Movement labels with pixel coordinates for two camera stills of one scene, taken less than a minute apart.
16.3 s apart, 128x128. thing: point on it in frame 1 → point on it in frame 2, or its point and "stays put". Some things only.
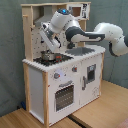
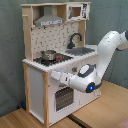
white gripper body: [50, 37] → [62, 77]
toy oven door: [64, 96] stays put
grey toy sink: [78, 51] stays put
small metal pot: [48, 55] stays put
